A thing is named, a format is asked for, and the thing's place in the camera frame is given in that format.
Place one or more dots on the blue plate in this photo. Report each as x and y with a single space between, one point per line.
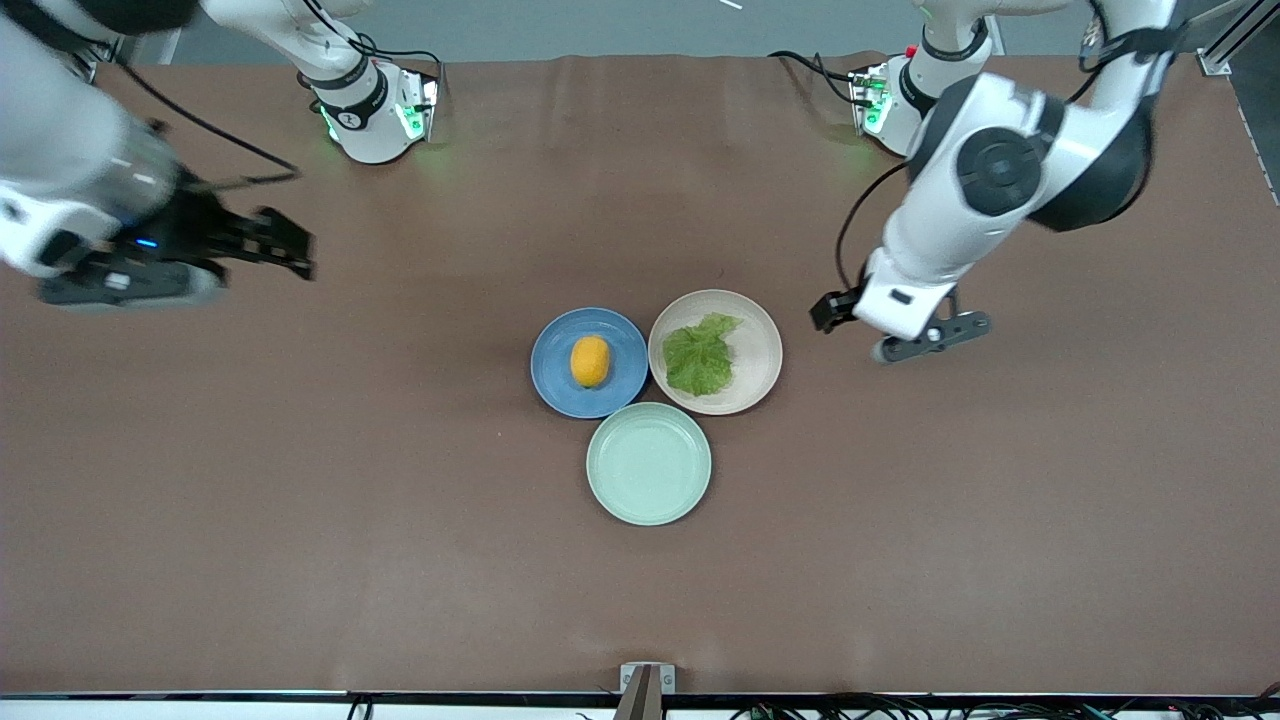
555 380

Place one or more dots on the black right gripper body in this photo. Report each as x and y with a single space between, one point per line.
203 230

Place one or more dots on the black table edge rail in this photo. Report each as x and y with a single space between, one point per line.
200 694

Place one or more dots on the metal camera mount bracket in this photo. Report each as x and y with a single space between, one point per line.
630 678

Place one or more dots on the beige plate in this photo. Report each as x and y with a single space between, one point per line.
760 350

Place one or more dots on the aluminium frame profile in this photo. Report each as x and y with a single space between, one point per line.
1225 45
165 45

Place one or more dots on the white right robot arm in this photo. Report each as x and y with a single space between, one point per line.
60 130

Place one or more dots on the green lettuce leaf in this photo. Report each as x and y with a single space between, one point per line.
698 360

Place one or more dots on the brown table cover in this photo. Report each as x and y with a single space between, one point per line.
300 500

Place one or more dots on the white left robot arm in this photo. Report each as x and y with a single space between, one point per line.
950 230

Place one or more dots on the mint green plate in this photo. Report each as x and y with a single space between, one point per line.
648 465

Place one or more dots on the yellow lemon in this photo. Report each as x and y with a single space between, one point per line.
590 362

